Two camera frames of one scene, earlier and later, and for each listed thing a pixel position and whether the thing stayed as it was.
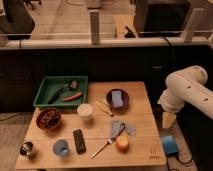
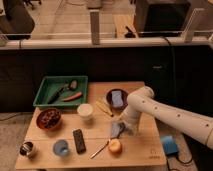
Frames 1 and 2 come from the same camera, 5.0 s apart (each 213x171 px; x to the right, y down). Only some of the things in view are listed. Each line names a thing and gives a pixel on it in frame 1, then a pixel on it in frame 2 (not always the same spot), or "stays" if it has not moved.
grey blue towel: x=115 y=126 stays
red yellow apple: x=122 y=144 → x=115 y=147
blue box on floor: x=170 y=146 stays
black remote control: x=79 y=141 stays
